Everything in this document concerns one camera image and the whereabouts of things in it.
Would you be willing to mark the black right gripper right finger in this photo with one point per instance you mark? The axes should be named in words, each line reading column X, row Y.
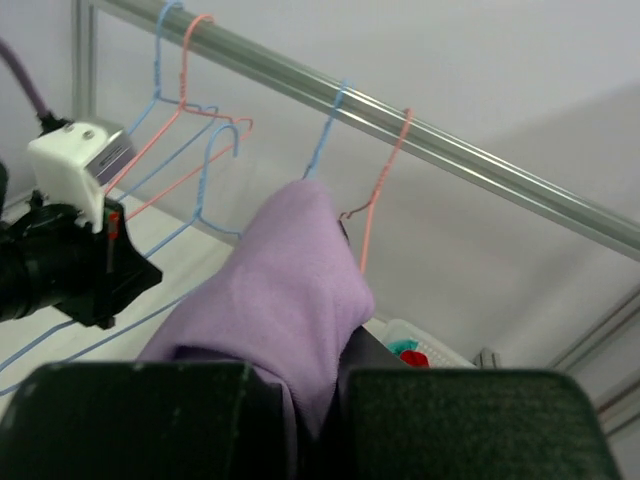
column 393, row 421

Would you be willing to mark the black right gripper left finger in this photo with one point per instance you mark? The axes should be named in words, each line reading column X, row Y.
column 145, row 421

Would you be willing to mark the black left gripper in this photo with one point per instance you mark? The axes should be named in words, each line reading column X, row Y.
column 90, row 277

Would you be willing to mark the red trousers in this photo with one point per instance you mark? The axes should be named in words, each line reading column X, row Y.
column 415, row 359

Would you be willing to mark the teal trousers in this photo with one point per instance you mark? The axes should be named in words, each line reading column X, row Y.
column 397, row 347

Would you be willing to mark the white plastic mesh basket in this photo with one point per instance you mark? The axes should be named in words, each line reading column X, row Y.
column 439, row 355

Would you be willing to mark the lilac purple trousers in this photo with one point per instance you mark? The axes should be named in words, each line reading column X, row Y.
column 286, row 300

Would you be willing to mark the blue hanger with lilac trousers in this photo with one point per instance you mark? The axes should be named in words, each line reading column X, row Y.
column 49, row 335

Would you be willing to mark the pink wire hanger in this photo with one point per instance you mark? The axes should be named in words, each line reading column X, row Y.
column 164, row 126
column 370, row 205

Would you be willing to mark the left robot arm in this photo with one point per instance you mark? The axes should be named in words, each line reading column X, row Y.
column 10, row 280

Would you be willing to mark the blue hanger with patterned trousers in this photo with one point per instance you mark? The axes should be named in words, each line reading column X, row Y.
column 312, row 165

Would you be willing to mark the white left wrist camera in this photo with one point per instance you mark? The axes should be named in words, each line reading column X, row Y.
column 73, row 163

